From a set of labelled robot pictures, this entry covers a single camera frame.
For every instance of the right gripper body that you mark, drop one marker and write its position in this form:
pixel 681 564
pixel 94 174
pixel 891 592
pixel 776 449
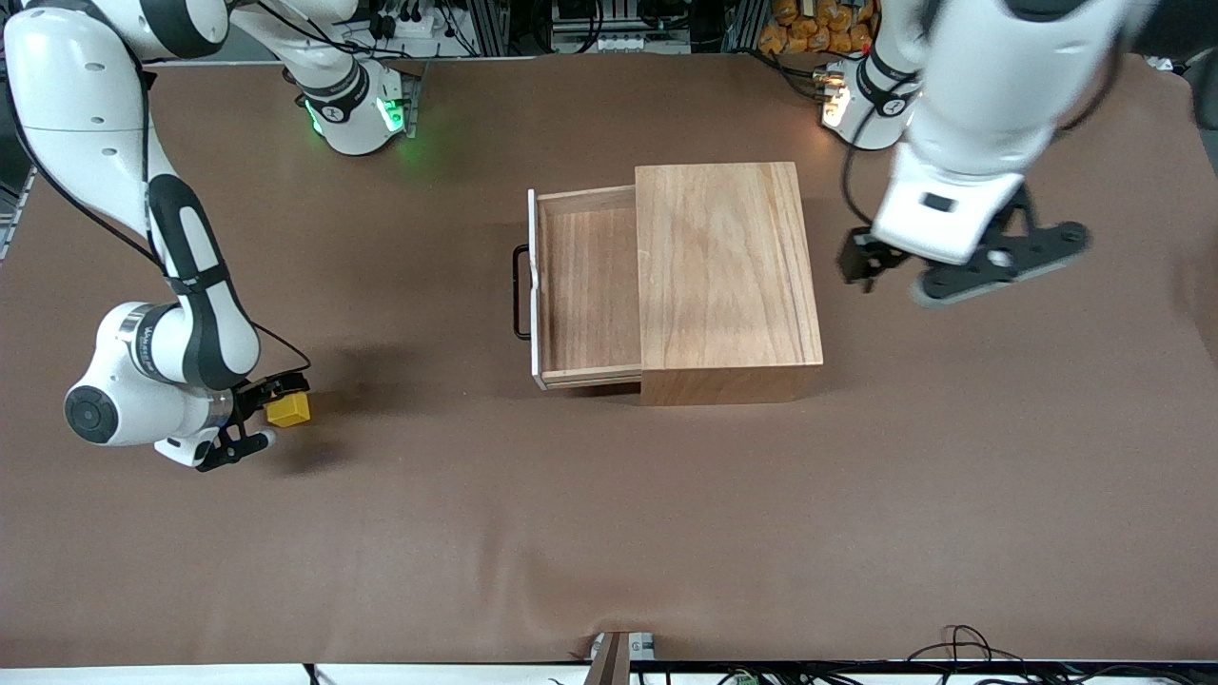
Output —
pixel 251 393

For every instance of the yellow cube block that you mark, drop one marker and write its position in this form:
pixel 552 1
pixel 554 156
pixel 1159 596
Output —
pixel 288 410

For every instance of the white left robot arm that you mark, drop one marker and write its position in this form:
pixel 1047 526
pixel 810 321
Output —
pixel 990 86

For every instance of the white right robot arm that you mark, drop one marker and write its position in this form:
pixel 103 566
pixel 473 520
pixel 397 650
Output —
pixel 76 105

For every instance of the wooden cabinet box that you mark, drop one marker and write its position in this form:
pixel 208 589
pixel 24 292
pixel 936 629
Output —
pixel 728 266

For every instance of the orange bags pile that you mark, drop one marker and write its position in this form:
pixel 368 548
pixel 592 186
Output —
pixel 818 27

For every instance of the brown table cloth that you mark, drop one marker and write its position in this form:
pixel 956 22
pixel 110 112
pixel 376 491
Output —
pixel 571 533

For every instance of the aluminium profile rack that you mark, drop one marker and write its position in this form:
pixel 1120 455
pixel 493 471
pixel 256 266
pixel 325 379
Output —
pixel 609 29

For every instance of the white power strip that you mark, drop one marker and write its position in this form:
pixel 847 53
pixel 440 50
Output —
pixel 404 21

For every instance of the metal table clamp bracket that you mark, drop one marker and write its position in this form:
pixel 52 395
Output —
pixel 614 658

